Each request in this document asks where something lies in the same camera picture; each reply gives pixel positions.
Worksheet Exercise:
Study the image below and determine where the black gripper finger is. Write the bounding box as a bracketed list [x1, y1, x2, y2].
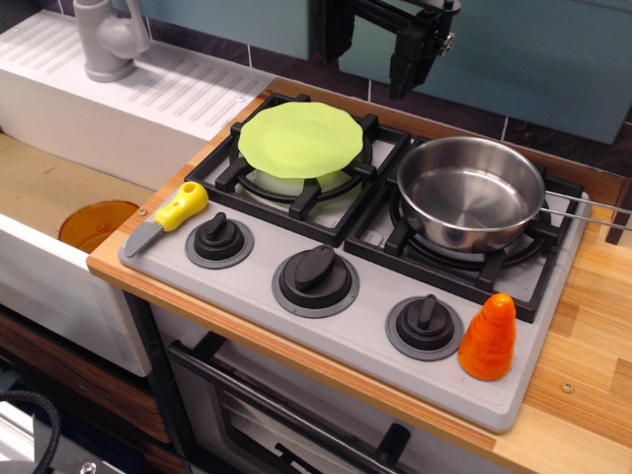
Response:
[310, 0, 355, 63]
[389, 20, 449, 100]

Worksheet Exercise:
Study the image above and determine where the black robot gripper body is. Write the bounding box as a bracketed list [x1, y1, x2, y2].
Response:
[348, 1, 462, 56]

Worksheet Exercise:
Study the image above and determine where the orange plastic toy carrot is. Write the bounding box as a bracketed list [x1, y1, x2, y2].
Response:
[457, 293, 516, 380]

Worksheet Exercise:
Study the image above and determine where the green plastic plate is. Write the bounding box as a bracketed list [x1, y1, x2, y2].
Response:
[238, 102, 364, 179]

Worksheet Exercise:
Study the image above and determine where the black left burner grate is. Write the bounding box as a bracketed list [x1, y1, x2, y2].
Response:
[187, 94, 412, 247]

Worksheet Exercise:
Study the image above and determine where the black burner grate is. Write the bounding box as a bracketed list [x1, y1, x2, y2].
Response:
[345, 137, 584, 323]
[187, 94, 412, 247]

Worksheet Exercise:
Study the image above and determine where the stainless steel pot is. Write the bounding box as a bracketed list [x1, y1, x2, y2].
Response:
[396, 136, 631, 253]

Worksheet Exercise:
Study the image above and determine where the grey toy faucet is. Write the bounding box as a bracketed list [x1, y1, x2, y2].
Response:
[73, 0, 150, 83]

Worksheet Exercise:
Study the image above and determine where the black left stove knob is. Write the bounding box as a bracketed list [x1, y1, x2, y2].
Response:
[185, 212, 255, 270]

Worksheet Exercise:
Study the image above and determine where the black stove knob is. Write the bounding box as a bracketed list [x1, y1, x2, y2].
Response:
[386, 294, 464, 362]
[185, 212, 255, 270]
[272, 245, 359, 319]

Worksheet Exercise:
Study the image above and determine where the black right burner grate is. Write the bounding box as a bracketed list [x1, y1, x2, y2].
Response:
[345, 137, 584, 323]

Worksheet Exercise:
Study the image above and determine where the black middle stove knob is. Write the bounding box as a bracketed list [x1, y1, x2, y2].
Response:
[272, 245, 359, 319]

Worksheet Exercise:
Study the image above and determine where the grey toy stove top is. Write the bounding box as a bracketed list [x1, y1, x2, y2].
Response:
[117, 93, 593, 435]

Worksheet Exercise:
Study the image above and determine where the black right stove knob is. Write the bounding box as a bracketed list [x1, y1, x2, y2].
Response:
[386, 294, 464, 362]

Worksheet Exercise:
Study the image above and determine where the white toy sink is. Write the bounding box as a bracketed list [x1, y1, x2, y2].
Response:
[1, 10, 272, 377]

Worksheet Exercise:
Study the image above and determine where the orange sink drain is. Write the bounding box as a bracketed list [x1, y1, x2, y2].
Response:
[58, 200, 139, 254]

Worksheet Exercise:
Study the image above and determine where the toy oven door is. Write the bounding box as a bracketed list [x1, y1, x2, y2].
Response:
[167, 333, 500, 473]

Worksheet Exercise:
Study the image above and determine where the yellow handled toy knife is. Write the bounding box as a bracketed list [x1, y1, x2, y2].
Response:
[122, 182, 208, 258]

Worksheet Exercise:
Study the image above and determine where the black braided cable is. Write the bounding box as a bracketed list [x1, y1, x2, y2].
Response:
[0, 389, 62, 474]

